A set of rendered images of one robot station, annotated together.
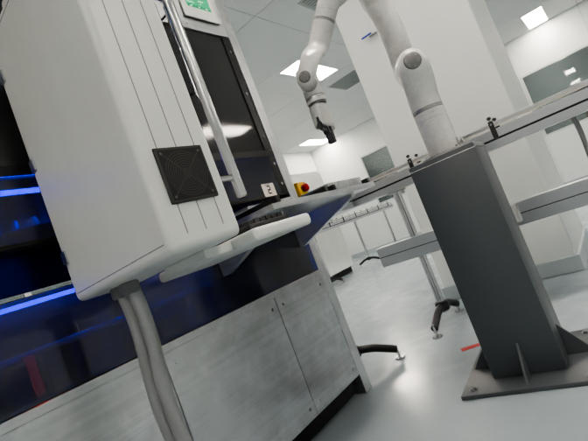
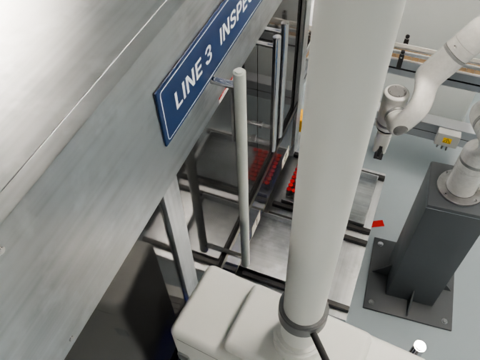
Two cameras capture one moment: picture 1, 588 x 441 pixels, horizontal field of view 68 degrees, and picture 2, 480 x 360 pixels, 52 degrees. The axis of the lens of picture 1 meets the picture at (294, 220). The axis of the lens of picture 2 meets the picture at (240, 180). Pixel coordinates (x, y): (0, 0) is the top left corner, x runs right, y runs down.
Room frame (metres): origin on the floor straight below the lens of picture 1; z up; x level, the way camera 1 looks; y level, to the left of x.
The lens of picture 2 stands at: (0.72, 0.53, 2.53)
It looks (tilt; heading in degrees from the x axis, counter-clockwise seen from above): 51 degrees down; 347
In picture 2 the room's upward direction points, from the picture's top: 2 degrees counter-clockwise
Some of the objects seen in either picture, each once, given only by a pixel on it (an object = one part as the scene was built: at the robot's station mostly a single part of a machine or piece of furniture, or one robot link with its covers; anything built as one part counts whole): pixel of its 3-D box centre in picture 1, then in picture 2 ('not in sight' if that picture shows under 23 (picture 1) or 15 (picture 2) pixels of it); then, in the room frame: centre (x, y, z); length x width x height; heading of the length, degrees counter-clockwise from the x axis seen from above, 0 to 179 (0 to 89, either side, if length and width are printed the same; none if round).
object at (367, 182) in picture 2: (313, 199); (330, 189); (1.82, -0.11, 0.90); 0.34 x 0.26 x 0.04; 53
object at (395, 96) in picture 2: (309, 83); (393, 106); (1.79, -0.27, 1.35); 0.09 x 0.08 x 0.13; 167
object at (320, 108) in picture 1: (322, 115); (384, 134); (1.79, -0.27, 1.21); 0.10 x 0.07 x 0.11; 143
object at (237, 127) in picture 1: (216, 91); (280, 75); (1.89, 0.11, 1.51); 0.43 x 0.01 x 0.59; 143
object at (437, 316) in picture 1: (444, 311); not in sight; (2.62, -0.63, 0.07); 0.50 x 0.08 x 0.14; 143
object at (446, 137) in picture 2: (507, 215); (447, 138); (2.25, -1.02, 0.50); 0.12 x 0.05 x 0.09; 53
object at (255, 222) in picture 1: (221, 241); not in sight; (1.17, 0.20, 0.82); 0.40 x 0.14 x 0.02; 48
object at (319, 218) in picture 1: (325, 220); not in sight; (1.91, -0.13, 0.80); 0.34 x 0.03 x 0.13; 53
